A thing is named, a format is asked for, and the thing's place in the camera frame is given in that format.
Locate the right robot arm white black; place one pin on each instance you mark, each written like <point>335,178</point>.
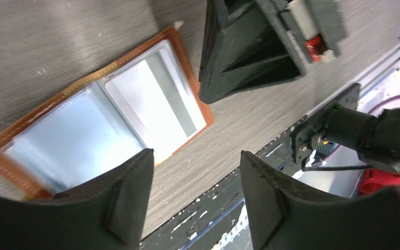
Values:
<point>338,121</point>

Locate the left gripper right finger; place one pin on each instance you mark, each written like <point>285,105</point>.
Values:
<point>285,213</point>

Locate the grey credit card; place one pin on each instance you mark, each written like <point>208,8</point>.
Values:
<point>153,95</point>

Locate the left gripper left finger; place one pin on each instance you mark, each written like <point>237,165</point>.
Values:
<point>107,212</point>

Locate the brown leather card holder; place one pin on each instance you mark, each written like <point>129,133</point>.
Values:
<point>79,134</point>

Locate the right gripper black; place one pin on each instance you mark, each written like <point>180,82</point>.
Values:
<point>310,27</point>

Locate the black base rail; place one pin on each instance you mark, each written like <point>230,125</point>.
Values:
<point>208,222</point>

